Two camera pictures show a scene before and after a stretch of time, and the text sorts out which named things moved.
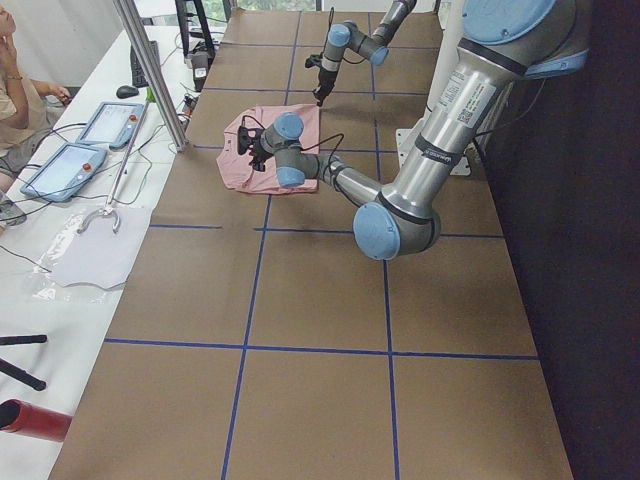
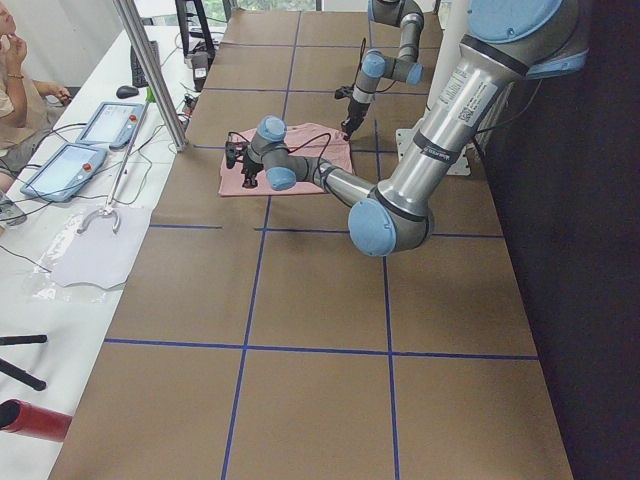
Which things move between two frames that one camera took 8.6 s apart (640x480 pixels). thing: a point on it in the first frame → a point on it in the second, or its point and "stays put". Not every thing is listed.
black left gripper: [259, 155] → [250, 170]
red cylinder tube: [21, 417] stays put
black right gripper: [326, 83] → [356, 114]
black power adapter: [199, 60] stays put
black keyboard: [138, 75] stays put
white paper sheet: [103, 247] stays put
